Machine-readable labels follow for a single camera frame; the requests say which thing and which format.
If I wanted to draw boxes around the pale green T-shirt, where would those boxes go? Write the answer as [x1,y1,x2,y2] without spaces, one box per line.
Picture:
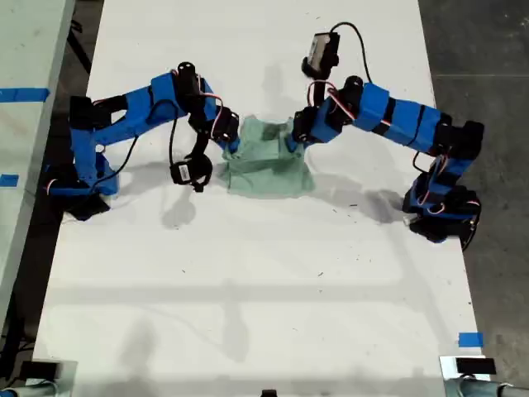
[221,116,317,200]

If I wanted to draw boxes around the long blue tape strip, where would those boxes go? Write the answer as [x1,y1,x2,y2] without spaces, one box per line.
[0,87,51,103]

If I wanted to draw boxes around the pale side table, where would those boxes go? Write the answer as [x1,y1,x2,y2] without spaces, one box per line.
[0,0,78,328]

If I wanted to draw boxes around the white mounting plate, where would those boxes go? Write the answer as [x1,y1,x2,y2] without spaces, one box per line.
[438,354,497,380]
[31,359,79,397]

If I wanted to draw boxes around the small black box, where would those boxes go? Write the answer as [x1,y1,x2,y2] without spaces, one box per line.
[20,360,61,380]
[455,357,497,374]

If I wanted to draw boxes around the grey metal tube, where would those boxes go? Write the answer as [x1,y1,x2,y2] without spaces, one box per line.
[0,382,59,397]
[444,378,529,397]

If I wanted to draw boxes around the red and white servo wire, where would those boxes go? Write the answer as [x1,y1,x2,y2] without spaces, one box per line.
[307,79,357,122]

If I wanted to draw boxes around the round-mounted black camera box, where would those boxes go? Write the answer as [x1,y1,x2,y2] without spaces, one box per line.
[169,155,214,194]

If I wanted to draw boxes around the black camera cable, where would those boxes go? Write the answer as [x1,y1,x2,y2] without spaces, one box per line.
[329,22,375,86]
[167,117,179,166]

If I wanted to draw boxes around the rectangular black camera box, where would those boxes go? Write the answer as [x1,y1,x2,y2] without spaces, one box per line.
[300,31,342,79]

